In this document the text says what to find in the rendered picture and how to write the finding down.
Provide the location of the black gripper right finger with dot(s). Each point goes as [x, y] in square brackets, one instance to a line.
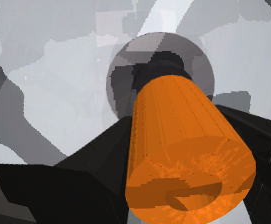
[256, 133]

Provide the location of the orange tapered knob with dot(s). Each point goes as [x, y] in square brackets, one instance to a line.
[187, 164]

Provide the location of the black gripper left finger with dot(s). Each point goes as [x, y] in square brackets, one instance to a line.
[86, 188]

